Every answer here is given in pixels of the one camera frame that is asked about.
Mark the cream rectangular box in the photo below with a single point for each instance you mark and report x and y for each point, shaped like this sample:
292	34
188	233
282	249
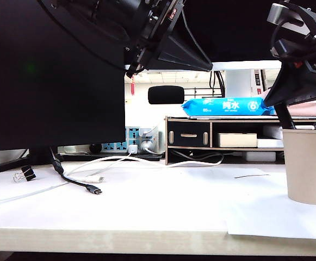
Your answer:
236	140

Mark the black monitor with silver edge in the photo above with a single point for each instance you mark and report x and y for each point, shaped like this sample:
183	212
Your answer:
228	27

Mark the black chair headrest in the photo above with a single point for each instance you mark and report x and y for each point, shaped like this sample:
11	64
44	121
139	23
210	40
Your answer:
166	95

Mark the black binder clip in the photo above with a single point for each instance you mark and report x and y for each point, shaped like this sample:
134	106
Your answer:
29	172

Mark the grey power plug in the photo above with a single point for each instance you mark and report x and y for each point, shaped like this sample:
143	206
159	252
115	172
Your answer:
147	144

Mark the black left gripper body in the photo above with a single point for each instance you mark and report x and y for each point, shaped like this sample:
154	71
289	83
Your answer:
157	27

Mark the white paper sheet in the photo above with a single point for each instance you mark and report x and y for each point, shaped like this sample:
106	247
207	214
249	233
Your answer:
255	212

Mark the large black monitor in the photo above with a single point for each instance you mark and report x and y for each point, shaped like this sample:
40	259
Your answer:
38	95

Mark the small white charger plug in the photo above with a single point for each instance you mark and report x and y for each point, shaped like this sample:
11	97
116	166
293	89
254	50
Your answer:
132	149

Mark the black organizer drawer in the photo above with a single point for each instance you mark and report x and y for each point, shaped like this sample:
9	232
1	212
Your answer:
187	128

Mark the beige paper cup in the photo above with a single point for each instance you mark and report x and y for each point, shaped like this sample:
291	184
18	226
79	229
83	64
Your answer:
307	168

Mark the red hanging ornament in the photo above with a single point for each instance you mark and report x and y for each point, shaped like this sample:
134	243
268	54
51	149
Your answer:
133	87

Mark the black marker with white print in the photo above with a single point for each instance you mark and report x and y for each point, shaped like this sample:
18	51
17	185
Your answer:
285	117

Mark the flat white box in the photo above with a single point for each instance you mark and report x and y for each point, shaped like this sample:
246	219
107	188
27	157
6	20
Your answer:
269	143

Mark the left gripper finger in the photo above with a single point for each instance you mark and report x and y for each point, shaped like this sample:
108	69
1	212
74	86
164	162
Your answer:
179	58
187	34

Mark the pink white tissue pack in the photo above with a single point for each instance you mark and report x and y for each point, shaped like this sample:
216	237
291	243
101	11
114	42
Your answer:
304	108

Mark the grey monitor stand column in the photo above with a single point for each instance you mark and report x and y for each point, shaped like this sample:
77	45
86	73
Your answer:
238	84

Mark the white blue power strip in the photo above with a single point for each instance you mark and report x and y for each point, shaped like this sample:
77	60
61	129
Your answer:
134	134

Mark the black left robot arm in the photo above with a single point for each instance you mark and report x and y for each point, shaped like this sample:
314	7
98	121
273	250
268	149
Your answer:
106	16

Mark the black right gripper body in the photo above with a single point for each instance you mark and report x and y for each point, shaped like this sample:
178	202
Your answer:
315	46

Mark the blue wet wipes pack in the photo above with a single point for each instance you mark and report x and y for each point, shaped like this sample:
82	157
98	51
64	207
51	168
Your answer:
223	106

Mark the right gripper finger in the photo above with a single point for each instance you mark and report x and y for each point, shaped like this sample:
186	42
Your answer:
282	89
312	87

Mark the wooden desk organizer shelf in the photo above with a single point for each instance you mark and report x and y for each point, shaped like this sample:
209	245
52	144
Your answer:
189	120

